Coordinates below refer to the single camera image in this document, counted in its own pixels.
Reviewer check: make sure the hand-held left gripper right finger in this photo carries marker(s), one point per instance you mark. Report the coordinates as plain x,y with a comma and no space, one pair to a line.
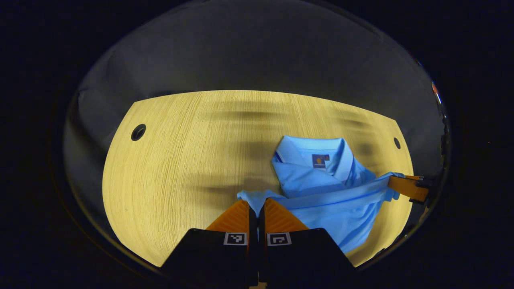
262,224

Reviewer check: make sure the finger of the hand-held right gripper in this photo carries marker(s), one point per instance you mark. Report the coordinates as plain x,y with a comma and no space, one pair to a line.
405,188

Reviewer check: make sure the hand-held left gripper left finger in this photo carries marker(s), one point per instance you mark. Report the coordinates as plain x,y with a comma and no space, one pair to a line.
251,224

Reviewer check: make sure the light blue T-shirt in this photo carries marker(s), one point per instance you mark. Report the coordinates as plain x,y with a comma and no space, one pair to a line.
321,188

